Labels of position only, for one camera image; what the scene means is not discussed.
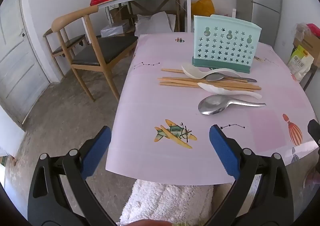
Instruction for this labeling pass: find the yellow plastic bag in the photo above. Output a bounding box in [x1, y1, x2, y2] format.
[191, 0, 215, 17]

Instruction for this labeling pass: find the wooden chair with dark seat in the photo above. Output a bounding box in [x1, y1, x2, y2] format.
[42, 28, 87, 79]
[51, 6, 139, 102]

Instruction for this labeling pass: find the clear plastic wrap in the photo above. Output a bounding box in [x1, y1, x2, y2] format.
[295, 23, 309, 38]

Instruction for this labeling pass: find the brown carton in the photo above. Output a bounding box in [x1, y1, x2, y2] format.
[110, 6, 130, 25]

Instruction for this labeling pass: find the large cardboard box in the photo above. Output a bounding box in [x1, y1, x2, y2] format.
[294, 28, 320, 67]

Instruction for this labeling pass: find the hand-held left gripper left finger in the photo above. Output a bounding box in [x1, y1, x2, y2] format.
[27, 126, 118, 226]

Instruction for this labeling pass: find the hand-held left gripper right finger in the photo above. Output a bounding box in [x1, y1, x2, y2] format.
[209, 124, 294, 226]

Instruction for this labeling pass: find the white and yellow rice bag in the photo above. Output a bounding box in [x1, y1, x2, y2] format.
[287, 45, 315, 82]

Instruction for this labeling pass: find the plastic-wrapped flat box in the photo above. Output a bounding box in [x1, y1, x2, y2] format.
[100, 23, 129, 38]

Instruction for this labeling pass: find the pile of wooden chopsticks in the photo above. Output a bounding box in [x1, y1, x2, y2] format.
[157, 68, 262, 91]

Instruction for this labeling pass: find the stainless steel spoon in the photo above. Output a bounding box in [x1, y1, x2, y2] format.
[205, 73, 257, 83]
[198, 94, 267, 116]

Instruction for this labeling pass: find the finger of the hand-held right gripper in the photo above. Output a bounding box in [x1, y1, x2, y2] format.
[307, 119, 320, 146]

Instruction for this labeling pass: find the mint green utensil holder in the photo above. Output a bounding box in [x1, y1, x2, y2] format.
[192, 15, 262, 74]

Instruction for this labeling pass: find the white panel door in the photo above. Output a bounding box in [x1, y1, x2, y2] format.
[0, 0, 50, 126]

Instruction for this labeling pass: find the dark wooden stool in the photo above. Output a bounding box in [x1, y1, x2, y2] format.
[301, 66, 319, 91]

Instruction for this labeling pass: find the white fluffy cloth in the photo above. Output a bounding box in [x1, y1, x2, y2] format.
[121, 180, 214, 226]

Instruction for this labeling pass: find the white woven sack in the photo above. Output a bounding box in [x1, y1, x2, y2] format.
[135, 12, 177, 37]

